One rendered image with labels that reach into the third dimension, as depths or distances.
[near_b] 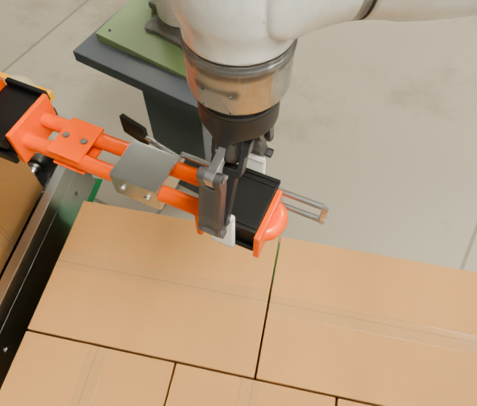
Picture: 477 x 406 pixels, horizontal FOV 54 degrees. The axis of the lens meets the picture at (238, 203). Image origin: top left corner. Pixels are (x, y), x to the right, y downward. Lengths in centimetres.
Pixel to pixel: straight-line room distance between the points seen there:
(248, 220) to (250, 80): 23
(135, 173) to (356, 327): 83
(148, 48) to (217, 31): 119
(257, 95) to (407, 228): 176
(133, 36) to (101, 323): 85
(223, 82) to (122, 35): 122
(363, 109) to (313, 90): 27
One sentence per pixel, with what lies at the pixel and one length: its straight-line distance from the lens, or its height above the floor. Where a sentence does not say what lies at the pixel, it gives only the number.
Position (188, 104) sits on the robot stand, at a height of 75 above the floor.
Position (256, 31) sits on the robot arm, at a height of 154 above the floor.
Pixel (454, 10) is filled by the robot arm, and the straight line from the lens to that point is 36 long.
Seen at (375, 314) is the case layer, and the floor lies 54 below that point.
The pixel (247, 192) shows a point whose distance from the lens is 56.
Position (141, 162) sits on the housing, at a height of 126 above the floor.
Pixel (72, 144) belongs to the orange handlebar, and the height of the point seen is 125.
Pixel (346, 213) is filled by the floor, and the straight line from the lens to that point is 205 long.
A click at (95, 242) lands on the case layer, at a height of 54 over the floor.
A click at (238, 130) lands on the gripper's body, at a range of 41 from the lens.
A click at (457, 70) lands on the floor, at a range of 279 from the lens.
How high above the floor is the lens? 174
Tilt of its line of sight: 59 degrees down
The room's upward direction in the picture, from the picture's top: straight up
